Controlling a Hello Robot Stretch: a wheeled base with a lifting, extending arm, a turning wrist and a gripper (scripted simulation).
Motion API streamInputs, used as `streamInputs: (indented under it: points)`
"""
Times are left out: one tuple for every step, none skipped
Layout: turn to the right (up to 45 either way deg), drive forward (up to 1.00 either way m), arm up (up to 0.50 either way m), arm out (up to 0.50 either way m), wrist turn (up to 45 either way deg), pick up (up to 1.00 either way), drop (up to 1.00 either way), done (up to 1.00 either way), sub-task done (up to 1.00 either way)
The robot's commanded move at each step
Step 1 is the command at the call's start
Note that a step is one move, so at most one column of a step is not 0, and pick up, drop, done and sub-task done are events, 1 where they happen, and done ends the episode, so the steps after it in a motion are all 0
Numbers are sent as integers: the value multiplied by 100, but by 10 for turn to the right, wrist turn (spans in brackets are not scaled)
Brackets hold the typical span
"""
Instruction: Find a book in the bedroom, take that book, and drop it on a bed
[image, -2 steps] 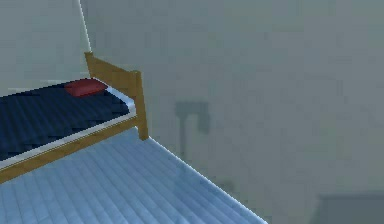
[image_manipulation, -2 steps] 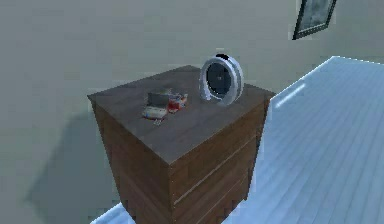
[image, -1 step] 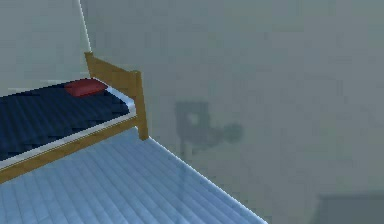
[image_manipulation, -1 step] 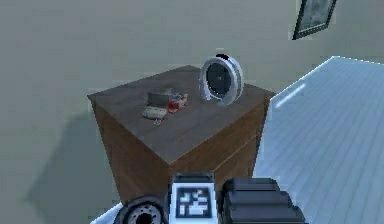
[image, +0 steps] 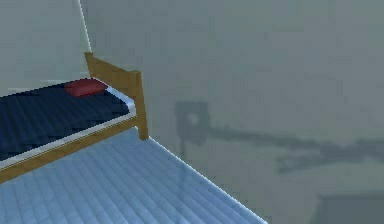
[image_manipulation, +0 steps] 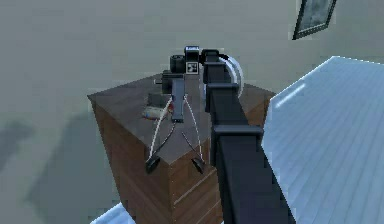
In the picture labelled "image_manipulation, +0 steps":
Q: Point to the black framed picture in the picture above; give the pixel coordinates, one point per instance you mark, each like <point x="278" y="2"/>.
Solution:
<point x="314" y="17"/>

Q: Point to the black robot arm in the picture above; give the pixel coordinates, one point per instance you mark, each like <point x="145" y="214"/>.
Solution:
<point x="240" y="160"/>

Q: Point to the pale blue bed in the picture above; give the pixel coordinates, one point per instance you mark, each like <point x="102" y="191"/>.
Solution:
<point x="326" y="143"/>

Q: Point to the brown wooden chest of drawers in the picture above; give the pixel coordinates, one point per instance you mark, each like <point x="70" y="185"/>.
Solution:
<point x="140" y="140"/>

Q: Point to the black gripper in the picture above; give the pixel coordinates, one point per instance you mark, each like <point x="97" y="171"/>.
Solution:
<point x="177" y="90"/>

